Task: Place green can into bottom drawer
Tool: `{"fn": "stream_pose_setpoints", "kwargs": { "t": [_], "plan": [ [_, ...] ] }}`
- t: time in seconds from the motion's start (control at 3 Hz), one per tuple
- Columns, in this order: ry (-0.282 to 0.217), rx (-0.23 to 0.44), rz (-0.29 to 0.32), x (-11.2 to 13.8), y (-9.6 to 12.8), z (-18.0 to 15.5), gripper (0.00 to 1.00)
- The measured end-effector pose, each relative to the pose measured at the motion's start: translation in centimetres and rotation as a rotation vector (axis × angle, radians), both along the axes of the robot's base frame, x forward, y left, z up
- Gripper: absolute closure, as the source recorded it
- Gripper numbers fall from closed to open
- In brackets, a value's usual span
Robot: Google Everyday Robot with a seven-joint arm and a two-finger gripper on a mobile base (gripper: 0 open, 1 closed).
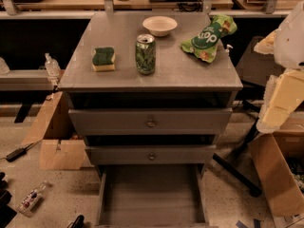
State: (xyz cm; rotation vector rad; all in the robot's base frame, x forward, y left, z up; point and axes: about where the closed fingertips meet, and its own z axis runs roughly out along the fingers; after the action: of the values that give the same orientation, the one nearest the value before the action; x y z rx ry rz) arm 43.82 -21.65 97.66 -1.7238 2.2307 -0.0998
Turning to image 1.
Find green soda can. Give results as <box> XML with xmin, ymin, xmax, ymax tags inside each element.
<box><xmin>135</xmin><ymin>34</ymin><xmax>156</xmax><ymax>75</ymax></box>

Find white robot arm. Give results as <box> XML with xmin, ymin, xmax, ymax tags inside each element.
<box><xmin>254</xmin><ymin>1</ymin><xmax>304</xmax><ymax>133</ymax></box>

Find grey drawer cabinet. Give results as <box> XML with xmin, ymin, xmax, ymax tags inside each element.
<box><xmin>57</xmin><ymin>10</ymin><xmax>244</xmax><ymax>228</ymax></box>

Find grey top drawer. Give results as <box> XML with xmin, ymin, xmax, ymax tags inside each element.
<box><xmin>68</xmin><ymin>108</ymin><xmax>232</xmax><ymax>136</ymax></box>

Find grey middle drawer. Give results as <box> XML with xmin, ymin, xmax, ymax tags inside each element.
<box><xmin>85</xmin><ymin>145</ymin><xmax>216</xmax><ymax>165</ymax></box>

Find grey open bottom drawer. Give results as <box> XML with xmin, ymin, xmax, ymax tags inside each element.
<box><xmin>96</xmin><ymin>164</ymin><xmax>209</xmax><ymax>228</ymax></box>

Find green yellow sponge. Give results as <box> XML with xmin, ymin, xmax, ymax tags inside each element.
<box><xmin>92</xmin><ymin>47</ymin><xmax>115</xmax><ymax>72</ymax></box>

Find green chip bag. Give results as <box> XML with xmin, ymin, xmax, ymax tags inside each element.
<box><xmin>180</xmin><ymin>14</ymin><xmax>238</xmax><ymax>63</ymax></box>

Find white bowl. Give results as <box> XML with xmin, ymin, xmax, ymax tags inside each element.
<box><xmin>142</xmin><ymin>16</ymin><xmax>178</xmax><ymax>37</ymax></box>

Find small white pump bottle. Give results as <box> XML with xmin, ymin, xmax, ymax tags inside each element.
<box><xmin>225</xmin><ymin>44</ymin><xmax>234</xmax><ymax>55</ymax></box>

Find left cardboard box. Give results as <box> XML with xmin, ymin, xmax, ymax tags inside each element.
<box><xmin>22</xmin><ymin>92</ymin><xmax>90</xmax><ymax>170</ymax></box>

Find cardboard box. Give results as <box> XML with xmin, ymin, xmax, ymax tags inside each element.
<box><xmin>22</xmin><ymin>92</ymin><xmax>90</xmax><ymax>170</ymax></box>
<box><xmin>249</xmin><ymin>118</ymin><xmax>304</xmax><ymax>217</ymax></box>

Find clear plastic bottle on shelf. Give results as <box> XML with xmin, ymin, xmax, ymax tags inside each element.
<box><xmin>45</xmin><ymin>53</ymin><xmax>60</xmax><ymax>77</ymax></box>

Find black folding table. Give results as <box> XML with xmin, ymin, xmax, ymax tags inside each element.
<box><xmin>213</xmin><ymin>36</ymin><xmax>276</xmax><ymax>197</ymax></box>

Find right cardboard box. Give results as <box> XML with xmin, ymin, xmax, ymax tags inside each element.
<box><xmin>249</xmin><ymin>118</ymin><xmax>304</xmax><ymax>217</ymax></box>

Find black power adapter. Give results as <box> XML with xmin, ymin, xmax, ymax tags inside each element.
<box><xmin>6</xmin><ymin>147</ymin><xmax>27</xmax><ymax>162</ymax></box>

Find plastic bottle on floor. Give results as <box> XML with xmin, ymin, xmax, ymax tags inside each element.
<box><xmin>17</xmin><ymin>180</ymin><xmax>51</xmax><ymax>218</ymax></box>

